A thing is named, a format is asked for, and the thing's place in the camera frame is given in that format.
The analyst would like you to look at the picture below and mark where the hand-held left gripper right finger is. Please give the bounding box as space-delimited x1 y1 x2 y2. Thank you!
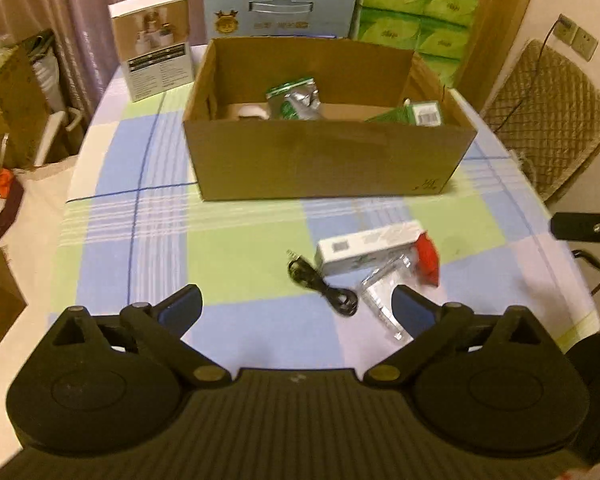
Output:
362 285 551 390

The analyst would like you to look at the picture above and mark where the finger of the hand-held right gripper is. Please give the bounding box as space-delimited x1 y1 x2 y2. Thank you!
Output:
550 212 600 245

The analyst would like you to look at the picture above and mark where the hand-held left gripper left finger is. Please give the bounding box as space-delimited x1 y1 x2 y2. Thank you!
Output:
47 284 232 391

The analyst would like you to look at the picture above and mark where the clear plastic packaging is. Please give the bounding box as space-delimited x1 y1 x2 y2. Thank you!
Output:
357 252 418 343

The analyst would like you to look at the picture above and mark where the red packet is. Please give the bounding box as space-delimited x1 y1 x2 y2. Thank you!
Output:
414 232 441 288

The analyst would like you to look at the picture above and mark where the white slim carton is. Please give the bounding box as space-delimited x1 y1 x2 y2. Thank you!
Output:
314 220 426 277

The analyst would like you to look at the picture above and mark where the black cable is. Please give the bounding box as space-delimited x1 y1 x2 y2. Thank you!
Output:
286 249 359 318

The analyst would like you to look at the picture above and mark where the brown cardboard box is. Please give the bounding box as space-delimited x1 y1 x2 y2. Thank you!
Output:
182 36 479 202

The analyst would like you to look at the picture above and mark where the green medicine box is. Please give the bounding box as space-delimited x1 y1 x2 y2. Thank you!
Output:
365 100 446 127

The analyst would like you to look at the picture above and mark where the silver foil tea bag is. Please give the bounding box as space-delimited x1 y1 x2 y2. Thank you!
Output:
265 76 323 121

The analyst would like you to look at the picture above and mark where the desktop with checked tablecloth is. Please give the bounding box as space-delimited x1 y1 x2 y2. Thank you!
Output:
0 45 600 376

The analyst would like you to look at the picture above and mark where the woven chair cushion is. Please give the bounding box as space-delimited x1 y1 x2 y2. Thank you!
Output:
480 39 600 203

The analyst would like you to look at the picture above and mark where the brown box with white inside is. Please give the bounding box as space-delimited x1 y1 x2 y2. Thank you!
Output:
0 237 28 341

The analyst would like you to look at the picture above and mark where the wooden door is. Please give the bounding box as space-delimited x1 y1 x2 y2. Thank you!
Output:
419 0 545 111

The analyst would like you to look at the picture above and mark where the brown cardboard carton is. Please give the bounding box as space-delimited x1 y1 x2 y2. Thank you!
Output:
0 30 71 168

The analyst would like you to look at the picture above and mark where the white product box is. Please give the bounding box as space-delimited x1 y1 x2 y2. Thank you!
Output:
107 0 196 102

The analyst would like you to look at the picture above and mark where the stack of green tissue packs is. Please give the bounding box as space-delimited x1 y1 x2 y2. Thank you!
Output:
350 0 481 88

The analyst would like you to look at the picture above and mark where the light blue gift box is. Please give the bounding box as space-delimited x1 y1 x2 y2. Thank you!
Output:
202 0 361 41

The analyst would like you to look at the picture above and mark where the black power cord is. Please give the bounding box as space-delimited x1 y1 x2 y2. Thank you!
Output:
495 20 563 133

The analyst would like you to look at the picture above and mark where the wall socket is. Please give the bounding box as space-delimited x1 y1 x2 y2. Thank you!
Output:
552 14 598 62

